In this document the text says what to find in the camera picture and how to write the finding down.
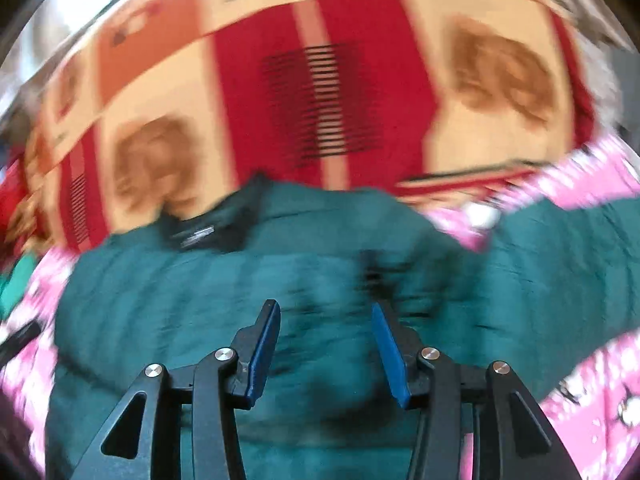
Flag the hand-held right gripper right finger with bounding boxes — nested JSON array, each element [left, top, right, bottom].
[[371, 302, 583, 480]]

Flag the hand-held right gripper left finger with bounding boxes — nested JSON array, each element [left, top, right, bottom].
[[75, 300, 282, 480]]

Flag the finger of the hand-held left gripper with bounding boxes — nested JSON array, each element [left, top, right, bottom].
[[0, 320, 42, 361]]

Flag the green puffer jacket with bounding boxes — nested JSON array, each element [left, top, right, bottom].
[[0, 172, 640, 480]]

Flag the pink penguin print blanket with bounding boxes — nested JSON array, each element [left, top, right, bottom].
[[0, 132, 640, 480]]

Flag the red orange printed blanket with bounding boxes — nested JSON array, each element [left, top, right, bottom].
[[0, 0, 601, 261]]

